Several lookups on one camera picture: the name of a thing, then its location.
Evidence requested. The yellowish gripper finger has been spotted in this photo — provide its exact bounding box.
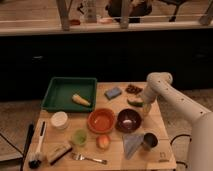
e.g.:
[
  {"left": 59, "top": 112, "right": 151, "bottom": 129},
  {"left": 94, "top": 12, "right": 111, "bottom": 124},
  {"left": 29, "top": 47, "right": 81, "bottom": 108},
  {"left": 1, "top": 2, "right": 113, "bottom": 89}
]
[{"left": 142, "top": 103, "right": 151, "bottom": 116}]

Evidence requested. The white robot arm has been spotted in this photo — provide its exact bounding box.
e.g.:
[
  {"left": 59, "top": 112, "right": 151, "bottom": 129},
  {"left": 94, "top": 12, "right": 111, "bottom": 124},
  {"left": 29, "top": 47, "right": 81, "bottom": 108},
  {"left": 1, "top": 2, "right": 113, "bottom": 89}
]
[{"left": 141, "top": 72, "right": 213, "bottom": 171}]

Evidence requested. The dark metal cup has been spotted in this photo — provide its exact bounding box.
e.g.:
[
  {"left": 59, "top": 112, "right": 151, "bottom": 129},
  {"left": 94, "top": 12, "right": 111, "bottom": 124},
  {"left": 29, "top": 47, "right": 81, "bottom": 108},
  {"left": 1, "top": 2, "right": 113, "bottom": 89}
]
[{"left": 142, "top": 133, "right": 158, "bottom": 150}]

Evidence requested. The green plastic cup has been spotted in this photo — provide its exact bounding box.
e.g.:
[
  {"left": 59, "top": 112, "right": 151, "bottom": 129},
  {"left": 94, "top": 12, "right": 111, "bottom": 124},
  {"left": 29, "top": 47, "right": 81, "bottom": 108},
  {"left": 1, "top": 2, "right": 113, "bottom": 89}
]
[{"left": 71, "top": 129, "right": 87, "bottom": 146}]

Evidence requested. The white paper cup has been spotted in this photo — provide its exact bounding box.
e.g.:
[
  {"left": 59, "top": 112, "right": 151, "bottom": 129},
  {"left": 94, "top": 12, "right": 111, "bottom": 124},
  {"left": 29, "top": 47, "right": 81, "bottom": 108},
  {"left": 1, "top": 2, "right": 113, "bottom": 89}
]
[{"left": 50, "top": 111, "right": 68, "bottom": 130}]

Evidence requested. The brown grape bunch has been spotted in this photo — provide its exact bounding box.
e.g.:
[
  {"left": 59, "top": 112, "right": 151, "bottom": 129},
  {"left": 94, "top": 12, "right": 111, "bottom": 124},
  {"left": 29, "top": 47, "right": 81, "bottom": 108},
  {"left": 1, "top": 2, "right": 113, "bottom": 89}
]
[{"left": 125, "top": 84, "right": 142, "bottom": 94}]

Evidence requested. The dark brown bowl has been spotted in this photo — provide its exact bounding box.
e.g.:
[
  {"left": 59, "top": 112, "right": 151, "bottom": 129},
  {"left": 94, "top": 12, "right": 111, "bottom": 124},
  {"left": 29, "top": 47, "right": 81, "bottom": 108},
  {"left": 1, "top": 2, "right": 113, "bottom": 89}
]
[{"left": 115, "top": 108, "right": 142, "bottom": 133}]

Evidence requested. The blue sponge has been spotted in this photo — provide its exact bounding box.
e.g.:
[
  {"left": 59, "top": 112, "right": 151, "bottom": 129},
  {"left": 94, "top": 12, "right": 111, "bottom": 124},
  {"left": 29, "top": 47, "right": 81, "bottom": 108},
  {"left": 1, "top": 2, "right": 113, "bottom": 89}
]
[{"left": 104, "top": 87, "right": 122, "bottom": 100}]

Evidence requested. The grey folded cloth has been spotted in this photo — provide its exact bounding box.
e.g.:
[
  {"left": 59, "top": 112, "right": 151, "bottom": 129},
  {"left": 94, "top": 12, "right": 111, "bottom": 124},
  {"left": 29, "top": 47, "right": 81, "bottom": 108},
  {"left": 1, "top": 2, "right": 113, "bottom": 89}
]
[{"left": 123, "top": 134, "right": 144, "bottom": 160}]

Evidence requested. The orange bowl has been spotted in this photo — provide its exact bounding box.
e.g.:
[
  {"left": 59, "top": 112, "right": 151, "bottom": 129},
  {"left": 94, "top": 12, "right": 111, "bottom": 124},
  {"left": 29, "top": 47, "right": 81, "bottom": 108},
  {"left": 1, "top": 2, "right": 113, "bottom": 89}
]
[{"left": 87, "top": 108, "right": 115, "bottom": 134}]

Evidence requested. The red yellow apple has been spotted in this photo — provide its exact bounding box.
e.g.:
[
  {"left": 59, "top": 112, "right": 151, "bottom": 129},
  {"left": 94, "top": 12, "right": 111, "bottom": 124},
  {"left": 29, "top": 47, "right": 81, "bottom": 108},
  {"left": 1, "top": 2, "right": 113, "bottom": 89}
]
[{"left": 96, "top": 134, "right": 110, "bottom": 150}]

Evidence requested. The silver fork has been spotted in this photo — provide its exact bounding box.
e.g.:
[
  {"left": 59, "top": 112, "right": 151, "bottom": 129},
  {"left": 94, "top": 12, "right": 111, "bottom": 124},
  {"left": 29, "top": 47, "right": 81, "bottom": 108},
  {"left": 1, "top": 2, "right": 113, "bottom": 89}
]
[{"left": 71, "top": 152, "right": 108, "bottom": 165}]

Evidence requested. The person in background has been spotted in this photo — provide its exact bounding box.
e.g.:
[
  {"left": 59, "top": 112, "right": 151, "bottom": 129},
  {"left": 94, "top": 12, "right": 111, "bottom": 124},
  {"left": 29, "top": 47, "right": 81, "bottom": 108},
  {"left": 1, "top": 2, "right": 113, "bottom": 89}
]
[{"left": 105, "top": 0, "right": 152, "bottom": 23}]

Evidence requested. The green plastic tray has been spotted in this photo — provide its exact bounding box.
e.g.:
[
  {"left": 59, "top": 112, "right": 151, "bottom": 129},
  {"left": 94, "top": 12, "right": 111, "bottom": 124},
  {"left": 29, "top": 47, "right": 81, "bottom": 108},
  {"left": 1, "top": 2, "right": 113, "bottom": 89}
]
[{"left": 42, "top": 77, "right": 97, "bottom": 113}]

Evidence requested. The wooden block eraser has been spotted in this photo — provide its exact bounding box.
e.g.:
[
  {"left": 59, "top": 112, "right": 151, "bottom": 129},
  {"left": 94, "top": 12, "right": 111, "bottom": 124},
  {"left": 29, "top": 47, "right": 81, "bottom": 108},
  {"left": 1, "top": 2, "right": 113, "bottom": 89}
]
[{"left": 46, "top": 143, "right": 72, "bottom": 165}]

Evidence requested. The clear bottle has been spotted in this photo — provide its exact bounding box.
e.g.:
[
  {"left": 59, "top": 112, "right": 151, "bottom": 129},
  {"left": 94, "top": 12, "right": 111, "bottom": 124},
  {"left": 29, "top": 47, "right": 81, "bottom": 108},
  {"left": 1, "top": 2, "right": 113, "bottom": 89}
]
[{"left": 84, "top": 0, "right": 97, "bottom": 23}]

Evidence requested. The red small object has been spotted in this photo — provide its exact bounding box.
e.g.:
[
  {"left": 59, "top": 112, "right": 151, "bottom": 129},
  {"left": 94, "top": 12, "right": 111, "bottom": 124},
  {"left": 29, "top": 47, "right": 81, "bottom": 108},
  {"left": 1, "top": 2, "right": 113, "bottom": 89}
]
[{"left": 70, "top": 19, "right": 81, "bottom": 26}]

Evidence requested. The black cable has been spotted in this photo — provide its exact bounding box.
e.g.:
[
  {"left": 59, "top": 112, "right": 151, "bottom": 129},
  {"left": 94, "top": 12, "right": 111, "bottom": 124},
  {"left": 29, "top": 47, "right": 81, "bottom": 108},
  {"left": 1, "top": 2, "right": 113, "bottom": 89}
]
[{"left": 170, "top": 133, "right": 193, "bottom": 169}]

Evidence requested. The wooden post middle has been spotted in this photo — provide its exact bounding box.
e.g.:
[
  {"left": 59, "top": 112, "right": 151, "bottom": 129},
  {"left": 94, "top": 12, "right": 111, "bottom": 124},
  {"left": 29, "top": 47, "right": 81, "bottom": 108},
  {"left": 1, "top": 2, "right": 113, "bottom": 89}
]
[{"left": 120, "top": 0, "right": 131, "bottom": 29}]

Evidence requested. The wooden post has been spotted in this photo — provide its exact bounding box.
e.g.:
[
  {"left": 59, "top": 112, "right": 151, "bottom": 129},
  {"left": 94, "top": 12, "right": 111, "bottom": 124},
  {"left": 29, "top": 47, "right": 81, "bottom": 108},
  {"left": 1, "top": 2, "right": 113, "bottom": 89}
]
[
  {"left": 56, "top": 0, "right": 70, "bottom": 31},
  {"left": 120, "top": 0, "right": 131, "bottom": 29}
]

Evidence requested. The wooden post left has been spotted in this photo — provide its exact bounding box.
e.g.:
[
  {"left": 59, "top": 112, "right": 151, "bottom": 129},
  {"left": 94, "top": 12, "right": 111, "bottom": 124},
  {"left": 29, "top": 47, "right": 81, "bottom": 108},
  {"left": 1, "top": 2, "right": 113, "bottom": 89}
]
[{"left": 56, "top": 0, "right": 70, "bottom": 31}]

